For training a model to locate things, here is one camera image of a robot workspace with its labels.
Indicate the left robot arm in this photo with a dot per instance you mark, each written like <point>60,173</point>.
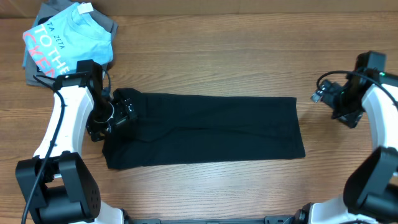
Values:
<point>56,184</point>

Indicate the folded light blue t-shirt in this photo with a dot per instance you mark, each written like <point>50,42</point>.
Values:
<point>70,36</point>

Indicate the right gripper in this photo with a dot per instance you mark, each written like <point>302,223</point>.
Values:
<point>344,115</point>

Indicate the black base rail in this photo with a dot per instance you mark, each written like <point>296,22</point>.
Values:
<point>283,219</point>

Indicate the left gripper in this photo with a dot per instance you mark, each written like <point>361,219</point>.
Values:
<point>95,127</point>

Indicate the black t-shirt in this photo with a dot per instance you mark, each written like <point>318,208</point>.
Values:
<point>187,129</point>

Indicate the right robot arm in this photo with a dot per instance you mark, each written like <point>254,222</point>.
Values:
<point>368,196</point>

